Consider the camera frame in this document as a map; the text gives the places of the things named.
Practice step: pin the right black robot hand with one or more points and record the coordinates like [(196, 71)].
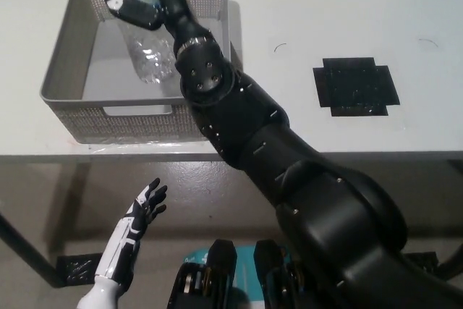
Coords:
[(170, 1)]

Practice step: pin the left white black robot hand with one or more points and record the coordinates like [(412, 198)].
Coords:
[(132, 225)]

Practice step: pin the clear plastic water bottle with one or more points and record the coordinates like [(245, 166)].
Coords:
[(152, 59)]

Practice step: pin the black teal robot torso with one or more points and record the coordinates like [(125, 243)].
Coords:
[(217, 280)]

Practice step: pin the dark metal table leg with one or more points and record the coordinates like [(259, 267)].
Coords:
[(32, 254), (452, 263)]

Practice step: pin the grey perforated plastic basket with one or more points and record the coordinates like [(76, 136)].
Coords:
[(72, 121)]

